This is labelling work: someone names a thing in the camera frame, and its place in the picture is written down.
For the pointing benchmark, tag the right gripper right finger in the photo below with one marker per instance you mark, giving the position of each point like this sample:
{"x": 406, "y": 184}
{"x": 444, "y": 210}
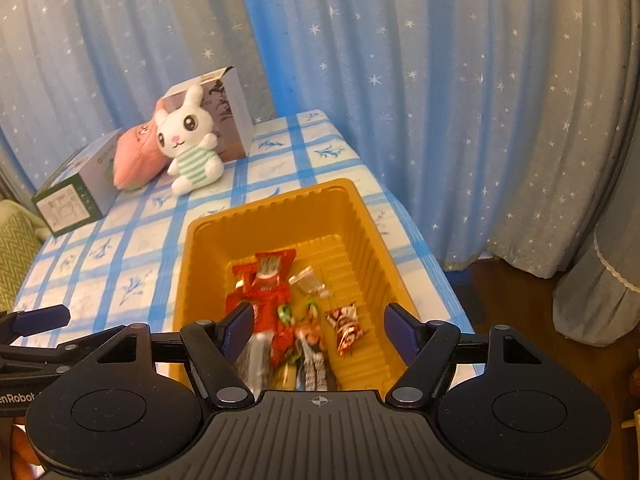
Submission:
{"x": 428, "y": 351}

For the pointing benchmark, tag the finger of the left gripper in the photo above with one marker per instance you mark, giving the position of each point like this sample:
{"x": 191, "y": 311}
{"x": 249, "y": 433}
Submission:
{"x": 19, "y": 324}

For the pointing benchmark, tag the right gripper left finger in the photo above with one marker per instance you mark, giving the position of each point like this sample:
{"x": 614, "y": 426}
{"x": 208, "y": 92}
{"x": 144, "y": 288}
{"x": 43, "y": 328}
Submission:
{"x": 212, "y": 349}

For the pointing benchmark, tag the silver snack packet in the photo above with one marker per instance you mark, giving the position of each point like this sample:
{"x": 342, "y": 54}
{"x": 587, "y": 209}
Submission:
{"x": 253, "y": 365}

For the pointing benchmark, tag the red snack packet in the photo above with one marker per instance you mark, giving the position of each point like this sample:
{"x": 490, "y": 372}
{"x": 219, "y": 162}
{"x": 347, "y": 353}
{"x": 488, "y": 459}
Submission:
{"x": 244, "y": 276}
{"x": 273, "y": 267}
{"x": 264, "y": 302}
{"x": 283, "y": 347}

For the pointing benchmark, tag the green white candy packet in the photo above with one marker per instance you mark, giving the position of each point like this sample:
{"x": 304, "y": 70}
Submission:
{"x": 285, "y": 316}

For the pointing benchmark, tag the brown foil candy packet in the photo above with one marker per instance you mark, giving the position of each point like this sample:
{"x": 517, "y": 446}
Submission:
{"x": 346, "y": 325}

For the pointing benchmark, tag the dark sausage snack packet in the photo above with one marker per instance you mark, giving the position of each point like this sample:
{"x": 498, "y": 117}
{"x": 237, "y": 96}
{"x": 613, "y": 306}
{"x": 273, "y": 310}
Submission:
{"x": 314, "y": 370}

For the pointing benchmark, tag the yellow green snack packet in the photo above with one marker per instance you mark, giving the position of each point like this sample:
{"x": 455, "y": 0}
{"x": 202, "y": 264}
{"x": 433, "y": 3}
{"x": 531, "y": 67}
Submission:
{"x": 284, "y": 377}

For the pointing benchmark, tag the green sofa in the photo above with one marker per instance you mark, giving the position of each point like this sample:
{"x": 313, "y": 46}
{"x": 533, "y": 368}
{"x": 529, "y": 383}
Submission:
{"x": 15, "y": 213}

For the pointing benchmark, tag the green zigzag cushion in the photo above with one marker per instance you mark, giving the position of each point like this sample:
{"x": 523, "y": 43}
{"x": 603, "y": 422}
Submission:
{"x": 18, "y": 249}

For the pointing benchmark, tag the blue checked tablecloth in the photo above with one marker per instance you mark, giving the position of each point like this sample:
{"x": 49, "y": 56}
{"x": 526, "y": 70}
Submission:
{"x": 125, "y": 268}

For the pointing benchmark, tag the green white cardboard box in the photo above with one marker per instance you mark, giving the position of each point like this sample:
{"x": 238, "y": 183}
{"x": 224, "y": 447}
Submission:
{"x": 81, "y": 190}

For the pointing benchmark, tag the orange plastic bin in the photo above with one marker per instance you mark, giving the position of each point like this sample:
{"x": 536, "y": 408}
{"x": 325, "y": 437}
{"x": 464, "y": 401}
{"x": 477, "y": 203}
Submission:
{"x": 331, "y": 231}

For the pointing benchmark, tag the grey lace covered furniture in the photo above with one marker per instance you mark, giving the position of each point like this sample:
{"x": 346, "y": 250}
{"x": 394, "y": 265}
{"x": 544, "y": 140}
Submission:
{"x": 597, "y": 302}

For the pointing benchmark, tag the pink green plush toy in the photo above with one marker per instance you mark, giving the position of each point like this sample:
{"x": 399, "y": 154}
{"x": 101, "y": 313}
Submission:
{"x": 137, "y": 158}

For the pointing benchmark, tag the white bunny plush toy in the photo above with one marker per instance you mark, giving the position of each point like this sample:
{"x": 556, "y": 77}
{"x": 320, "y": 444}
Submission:
{"x": 187, "y": 137}

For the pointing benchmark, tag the white brown paper box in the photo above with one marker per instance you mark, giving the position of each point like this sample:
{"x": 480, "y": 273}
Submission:
{"x": 223, "y": 98}

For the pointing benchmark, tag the blue star curtain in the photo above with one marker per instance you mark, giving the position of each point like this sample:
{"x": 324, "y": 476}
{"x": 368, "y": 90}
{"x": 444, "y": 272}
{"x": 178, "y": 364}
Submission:
{"x": 499, "y": 124}

